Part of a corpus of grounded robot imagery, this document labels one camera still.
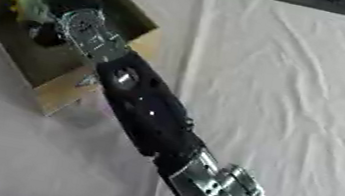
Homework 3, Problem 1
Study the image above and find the tan cardboard box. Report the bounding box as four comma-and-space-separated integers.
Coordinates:
0, 0, 170, 135

